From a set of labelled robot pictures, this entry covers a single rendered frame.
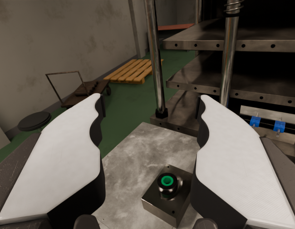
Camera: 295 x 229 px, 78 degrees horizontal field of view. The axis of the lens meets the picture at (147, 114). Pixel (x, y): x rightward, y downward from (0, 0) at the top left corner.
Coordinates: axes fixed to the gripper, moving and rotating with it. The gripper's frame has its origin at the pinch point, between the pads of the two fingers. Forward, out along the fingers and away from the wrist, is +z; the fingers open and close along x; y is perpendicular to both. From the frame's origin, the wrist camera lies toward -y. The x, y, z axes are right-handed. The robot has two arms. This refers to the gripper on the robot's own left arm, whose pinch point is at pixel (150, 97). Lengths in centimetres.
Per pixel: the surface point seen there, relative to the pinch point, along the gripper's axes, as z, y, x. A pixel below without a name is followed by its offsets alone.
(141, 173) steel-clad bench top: 49, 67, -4
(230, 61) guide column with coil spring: 78, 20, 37
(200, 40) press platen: 90, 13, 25
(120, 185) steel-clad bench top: 43, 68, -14
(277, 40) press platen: 72, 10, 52
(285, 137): 64, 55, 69
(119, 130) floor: 193, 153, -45
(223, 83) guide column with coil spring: 78, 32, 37
